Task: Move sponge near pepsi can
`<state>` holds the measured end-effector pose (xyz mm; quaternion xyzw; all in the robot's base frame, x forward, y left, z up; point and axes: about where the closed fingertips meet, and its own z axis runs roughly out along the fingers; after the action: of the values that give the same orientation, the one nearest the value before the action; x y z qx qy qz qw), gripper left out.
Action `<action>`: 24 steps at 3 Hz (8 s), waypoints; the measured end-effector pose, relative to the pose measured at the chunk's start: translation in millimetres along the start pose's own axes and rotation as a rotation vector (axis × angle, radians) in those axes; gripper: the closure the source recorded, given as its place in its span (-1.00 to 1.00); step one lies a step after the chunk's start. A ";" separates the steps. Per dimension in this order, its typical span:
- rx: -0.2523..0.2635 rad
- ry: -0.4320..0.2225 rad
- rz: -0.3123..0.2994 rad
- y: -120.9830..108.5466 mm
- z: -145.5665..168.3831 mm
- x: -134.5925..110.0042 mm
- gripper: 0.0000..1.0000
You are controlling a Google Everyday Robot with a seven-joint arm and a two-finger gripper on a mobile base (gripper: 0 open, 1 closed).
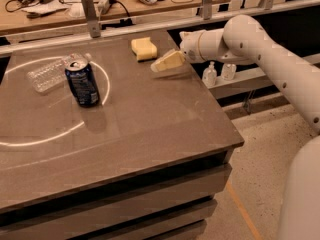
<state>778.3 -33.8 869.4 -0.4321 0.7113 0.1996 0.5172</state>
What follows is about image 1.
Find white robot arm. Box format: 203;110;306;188
151;15;320;240

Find left sanitizer bottle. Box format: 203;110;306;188
202;61;217;88

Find clear plastic water bottle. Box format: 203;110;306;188
27;53;92;94

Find sanitizer bottle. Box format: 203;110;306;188
202;61;217;88
221;64;237;81

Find yellow sponge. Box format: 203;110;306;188
131;37;157;61

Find grey metal bracket post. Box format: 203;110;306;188
81;0;101;38

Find black scissors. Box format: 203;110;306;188
26;10;59;19

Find grey drawer cabinet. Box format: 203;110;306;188
0;149;234;240

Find blue pepsi can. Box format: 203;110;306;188
65;58;100;107

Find right sanitizer bottle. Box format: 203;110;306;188
221;64;237;81

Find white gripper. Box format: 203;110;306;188
151;31;199;72

